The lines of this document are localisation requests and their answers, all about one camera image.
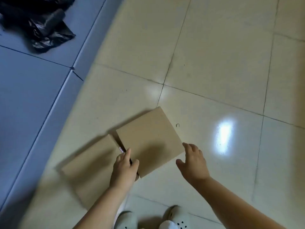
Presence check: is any person's right forearm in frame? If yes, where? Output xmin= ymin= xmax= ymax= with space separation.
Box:
xmin=190 ymin=176 xmax=288 ymax=229

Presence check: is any person's left forearm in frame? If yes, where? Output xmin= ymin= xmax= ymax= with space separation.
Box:
xmin=74 ymin=184 xmax=134 ymax=229

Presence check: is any grey metal pegboard rack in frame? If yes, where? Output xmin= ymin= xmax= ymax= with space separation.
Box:
xmin=0 ymin=0 xmax=126 ymax=220

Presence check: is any person's left hand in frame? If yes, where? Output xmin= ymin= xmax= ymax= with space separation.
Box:
xmin=110 ymin=148 xmax=139 ymax=192

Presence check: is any person's right hand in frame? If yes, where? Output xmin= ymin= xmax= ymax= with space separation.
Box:
xmin=176 ymin=142 xmax=211 ymax=186

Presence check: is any pile of black plastic bags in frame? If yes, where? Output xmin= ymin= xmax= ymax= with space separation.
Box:
xmin=0 ymin=0 xmax=77 ymax=54

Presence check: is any person's left white shoe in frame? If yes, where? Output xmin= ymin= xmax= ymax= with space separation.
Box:
xmin=114 ymin=210 xmax=138 ymax=229

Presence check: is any person's white shoe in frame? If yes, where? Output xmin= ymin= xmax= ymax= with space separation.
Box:
xmin=163 ymin=205 xmax=191 ymax=229
xmin=114 ymin=210 xmax=138 ymax=229

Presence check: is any brown parcel box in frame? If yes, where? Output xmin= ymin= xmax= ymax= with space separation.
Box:
xmin=61 ymin=134 xmax=141 ymax=210
xmin=115 ymin=106 xmax=186 ymax=180

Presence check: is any person's right white shoe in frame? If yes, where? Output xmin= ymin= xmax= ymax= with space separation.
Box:
xmin=163 ymin=205 xmax=191 ymax=229

